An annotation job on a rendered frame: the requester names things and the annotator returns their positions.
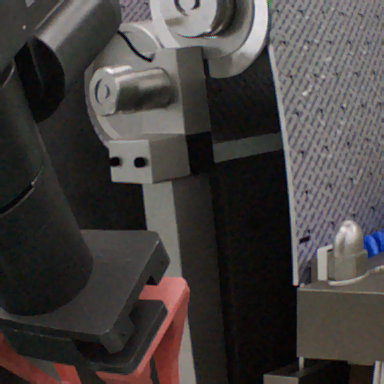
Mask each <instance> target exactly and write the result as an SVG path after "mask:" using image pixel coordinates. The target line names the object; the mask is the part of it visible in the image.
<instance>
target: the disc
mask: <svg viewBox="0 0 384 384"><path fill-rule="evenodd" d="M253 1H254V18H253V24H252V27H251V32H250V33H249V36H248V37H247V38H248V39H246V41H245V42H244V43H243V45H241V48H240V49H238V50H237V51H236V52H233V53H232V55H230V56H226V57H224V58H221V59H206V58H202V59H203V68H204V76H205V77H208V78H214V79H220V78H227V77H231V76H236V75H238V74H240V73H242V72H245V71H246V70H247V69H248V68H250V67H251V66H252V65H253V64H255V63H256V60H258V59H259V57H260V56H261V55H262V54H261V53H262V52H263V51H264V49H265V46H266V45H267V42H268V39H269V36H270V30H271V27H272V26H271V23H272V10H271V1H270V0H253ZM150 2H151V4H150V9H151V13H152V20H153V23H154V25H155V28H156V29H155V30H156V32H157V34H158V36H159V38H160V39H161V41H162V44H163V45H164V47H165V48H166V49H169V48H181V47H180V45H179V43H177V42H176V41H175V40H174V39H173V37H172V36H171V35H170V33H169V32H168V29H167V27H166V25H165V23H164V20H163V18H162V17H163V15H162V13H161V10H160V7H159V3H160V0H150Z"/></svg>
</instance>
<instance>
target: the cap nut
mask: <svg viewBox="0 0 384 384"><path fill-rule="evenodd" d="M363 238H364V236H363V233H362V229H361V228H360V226H359V225H358V224H357V223H356V222H354V221H353V220H345V221H344V222H342V223H341V224H340V225H338V227H337V229H336V231H335V233H334V237H333V248H332V252H333V253H332V254H330V256H329V278H328V279H327V284H328V285H330V286H331V285H333V286H340V285H349V284H352V283H357V282H360V281H362V280H363V279H366V278H367V277H368V276H369V272H368V271H367V266H368V264H367V257H368V254H367V251H366V250H364V243H363Z"/></svg>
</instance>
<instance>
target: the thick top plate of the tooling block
mask: <svg viewBox="0 0 384 384"><path fill-rule="evenodd" d="M367 264H368V266H367V271H368V272H369V276H368V277H367V278H366V279H363V280H362V281H360V282H357V283H352V284H349V285H340V286H333V285H331V286H330V285H328V284H327V281H325V280H319V281H316V282H313V283H310V284H307V285H305V286H302V287H299V288H298V289H297V348H296V349H297V355H296V356H297V357H304V358H307V357H308V358H315V359H316V358H319V359H321V358H322V359H329V360H330V359H332V360H334V359H336V360H339V359H340V360H349V361H351V360H353V361H355V360H356V361H368V362H369V361H372V362H373V361H374V362H376V361H378V362H380V361H381V362H384V252H381V253H379V254H376V255H374V256H372V257H370V258H367Z"/></svg>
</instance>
